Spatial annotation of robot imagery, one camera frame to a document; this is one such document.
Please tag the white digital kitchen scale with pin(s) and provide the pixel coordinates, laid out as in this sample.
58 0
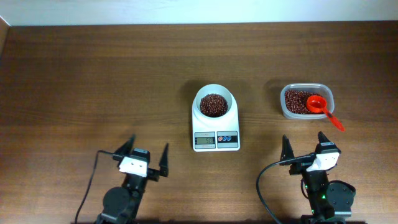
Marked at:
216 134

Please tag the clear plastic food container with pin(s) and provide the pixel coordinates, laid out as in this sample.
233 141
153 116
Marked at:
316 88

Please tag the white round bowl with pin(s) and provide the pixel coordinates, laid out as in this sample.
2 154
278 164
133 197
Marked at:
217 89

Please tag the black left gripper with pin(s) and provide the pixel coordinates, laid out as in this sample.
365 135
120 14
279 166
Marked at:
152 173

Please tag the red adzuki beans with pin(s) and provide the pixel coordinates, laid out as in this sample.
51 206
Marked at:
214 105

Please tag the orange plastic measuring scoop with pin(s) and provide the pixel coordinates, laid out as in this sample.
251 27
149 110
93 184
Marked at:
317 104

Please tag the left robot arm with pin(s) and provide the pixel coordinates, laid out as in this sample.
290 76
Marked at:
121 204

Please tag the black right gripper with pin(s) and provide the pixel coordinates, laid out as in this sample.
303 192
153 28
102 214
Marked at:
298 168

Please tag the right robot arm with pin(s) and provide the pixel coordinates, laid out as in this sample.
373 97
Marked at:
330 201

